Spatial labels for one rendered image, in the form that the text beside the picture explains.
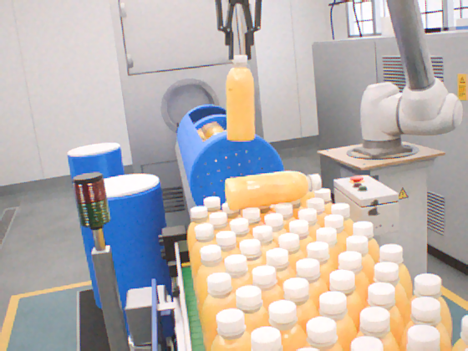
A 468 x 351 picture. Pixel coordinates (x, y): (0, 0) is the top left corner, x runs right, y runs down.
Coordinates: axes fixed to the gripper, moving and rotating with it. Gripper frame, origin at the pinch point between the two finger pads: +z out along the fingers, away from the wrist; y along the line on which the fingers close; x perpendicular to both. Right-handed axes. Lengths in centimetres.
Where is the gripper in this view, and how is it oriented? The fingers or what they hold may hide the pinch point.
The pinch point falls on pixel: (239, 46)
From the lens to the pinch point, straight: 136.6
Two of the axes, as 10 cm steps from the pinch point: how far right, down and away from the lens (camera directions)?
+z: 0.2, 9.9, 1.4
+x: 2.2, 1.3, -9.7
